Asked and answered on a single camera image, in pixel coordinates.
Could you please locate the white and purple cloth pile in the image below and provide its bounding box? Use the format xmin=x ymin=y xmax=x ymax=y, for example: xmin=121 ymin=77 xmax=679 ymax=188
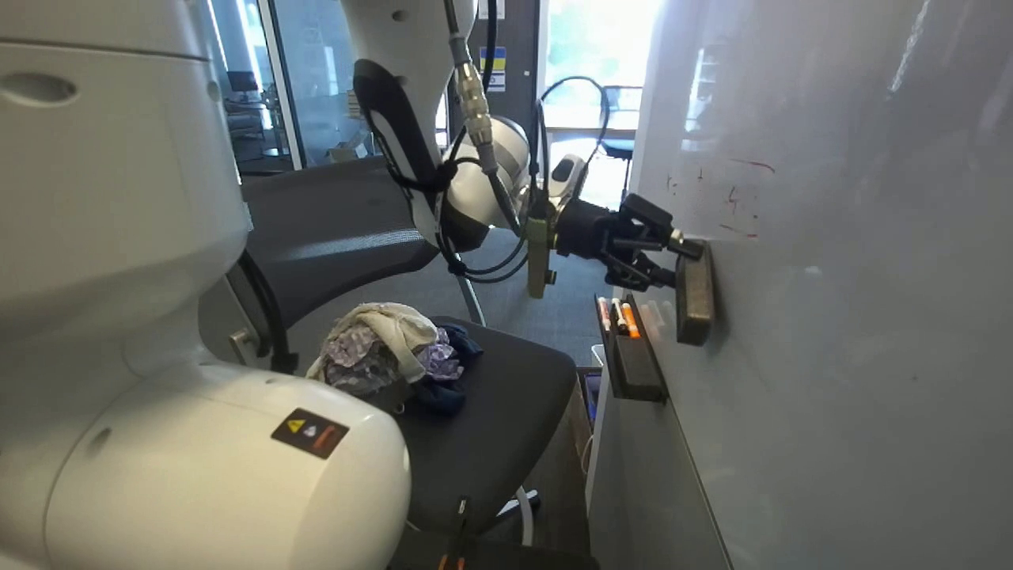
xmin=304 ymin=302 xmax=468 ymax=408

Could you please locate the grey felt board duster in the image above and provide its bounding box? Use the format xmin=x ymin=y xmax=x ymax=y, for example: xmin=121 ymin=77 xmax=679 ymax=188
xmin=674 ymin=247 xmax=721 ymax=348

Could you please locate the dark whiteboard marker tray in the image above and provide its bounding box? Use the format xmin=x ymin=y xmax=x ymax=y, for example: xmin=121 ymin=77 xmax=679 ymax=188
xmin=590 ymin=291 xmax=672 ymax=407

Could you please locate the dark blue cloth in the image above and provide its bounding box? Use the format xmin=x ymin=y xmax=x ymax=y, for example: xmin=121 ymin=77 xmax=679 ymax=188
xmin=406 ymin=321 xmax=487 ymax=418

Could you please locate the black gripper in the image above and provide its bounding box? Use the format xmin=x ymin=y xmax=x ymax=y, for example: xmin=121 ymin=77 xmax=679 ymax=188
xmin=555 ymin=191 xmax=711 ymax=295

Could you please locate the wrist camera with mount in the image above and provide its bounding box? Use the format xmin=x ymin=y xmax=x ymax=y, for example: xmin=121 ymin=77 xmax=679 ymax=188
xmin=523 ymin=152 xmax=591 ymax=302

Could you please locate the large white whiteboard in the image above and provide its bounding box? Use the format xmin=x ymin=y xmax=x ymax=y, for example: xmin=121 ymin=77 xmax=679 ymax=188
xmin=584 ymin=0 xmax=1013 ymax=570

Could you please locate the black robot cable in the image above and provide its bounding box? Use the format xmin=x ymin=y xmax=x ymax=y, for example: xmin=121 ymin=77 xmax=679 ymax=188
xmin=435 ymin=73 xmax=613 ymax=285

